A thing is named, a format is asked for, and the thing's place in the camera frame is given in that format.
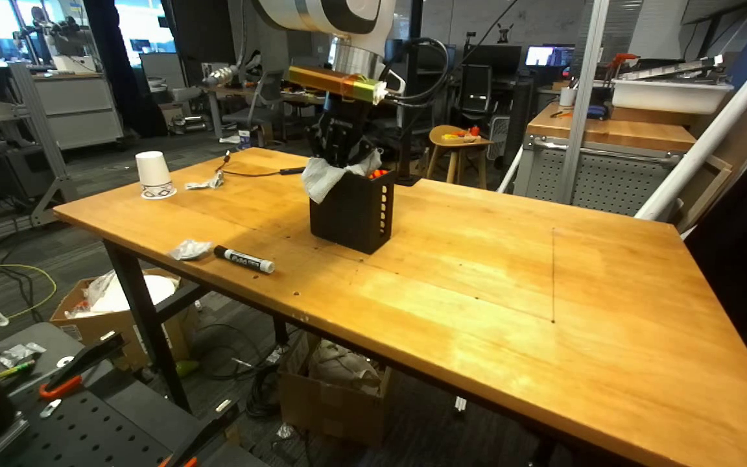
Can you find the black table leg frame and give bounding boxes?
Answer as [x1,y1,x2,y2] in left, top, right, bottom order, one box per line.
[98,238,194,413]

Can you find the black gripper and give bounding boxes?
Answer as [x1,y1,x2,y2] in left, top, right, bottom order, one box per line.
[311,100,376,166]

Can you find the white vertical post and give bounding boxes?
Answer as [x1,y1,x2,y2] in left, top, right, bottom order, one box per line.
[558,0,616,205]

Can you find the computer monitor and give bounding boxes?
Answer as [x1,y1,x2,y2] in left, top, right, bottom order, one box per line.
[523,44,578,73]

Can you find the white towel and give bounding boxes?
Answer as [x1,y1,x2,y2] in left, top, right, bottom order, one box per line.
[300,148,383,205]

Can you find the black and white marker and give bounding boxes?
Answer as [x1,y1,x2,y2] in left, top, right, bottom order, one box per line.
[213,244,277,277]

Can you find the black clamp with orange trigger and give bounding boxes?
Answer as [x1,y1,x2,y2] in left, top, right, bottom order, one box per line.
[36,328,128,404]
[160,397,242,467]

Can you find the cardboard box with clear plastic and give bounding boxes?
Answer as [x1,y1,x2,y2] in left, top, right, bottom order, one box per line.
[47,267,188,374]

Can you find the white cabinet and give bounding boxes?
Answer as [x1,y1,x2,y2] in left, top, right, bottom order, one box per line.
[31,73,124,149]

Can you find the small crumpled foil piece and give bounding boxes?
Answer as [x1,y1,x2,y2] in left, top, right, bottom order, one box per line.
[168,238,219,264]

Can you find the cardboard box with pink cloth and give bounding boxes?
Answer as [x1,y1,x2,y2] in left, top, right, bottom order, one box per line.
[277,331,395,449]

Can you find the yellow green wrist camera mount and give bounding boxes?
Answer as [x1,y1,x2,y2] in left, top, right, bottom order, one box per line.
[286,65,392,107]

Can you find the white diagonal tube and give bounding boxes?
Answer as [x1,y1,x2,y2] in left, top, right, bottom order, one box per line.
[632,27,747,223]

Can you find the orange yellow toys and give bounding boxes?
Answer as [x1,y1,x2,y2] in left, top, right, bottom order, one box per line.
[440,125,485,146]

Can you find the black perforated box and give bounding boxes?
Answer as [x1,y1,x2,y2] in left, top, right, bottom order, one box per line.
[306,168,396,257]

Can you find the black vertical pole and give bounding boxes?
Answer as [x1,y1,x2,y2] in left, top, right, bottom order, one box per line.
[404,0,425,184]

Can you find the round wooden stool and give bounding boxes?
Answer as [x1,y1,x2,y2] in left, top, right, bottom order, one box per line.
[425,121,492,187]

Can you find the black perforated plate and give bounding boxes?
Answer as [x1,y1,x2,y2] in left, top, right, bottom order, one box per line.
[0,378,247,467]

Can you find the large crumpled foil strip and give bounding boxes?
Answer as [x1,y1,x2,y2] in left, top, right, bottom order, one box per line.
[184,166,229,192]

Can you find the white plastic bin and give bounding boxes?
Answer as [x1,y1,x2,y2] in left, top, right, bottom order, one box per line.
[609,75,737,116]

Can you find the white cup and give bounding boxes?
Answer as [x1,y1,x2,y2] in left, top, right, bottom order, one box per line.
[132,148,180,203]

